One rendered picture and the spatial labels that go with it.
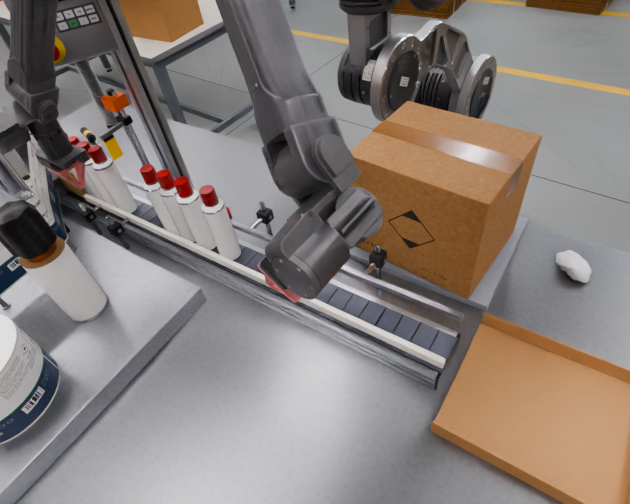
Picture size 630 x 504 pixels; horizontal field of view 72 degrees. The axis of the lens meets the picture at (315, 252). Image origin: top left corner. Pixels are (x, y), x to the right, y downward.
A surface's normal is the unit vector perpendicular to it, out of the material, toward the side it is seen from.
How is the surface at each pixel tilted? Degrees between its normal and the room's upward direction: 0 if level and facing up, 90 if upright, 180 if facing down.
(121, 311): 0
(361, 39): 90
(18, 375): 90
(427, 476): 0
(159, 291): 0
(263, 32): 50
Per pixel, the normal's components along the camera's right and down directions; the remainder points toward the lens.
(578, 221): -0.12, -0.68
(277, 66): 0.46, -0.20
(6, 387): 0.92, 0.20
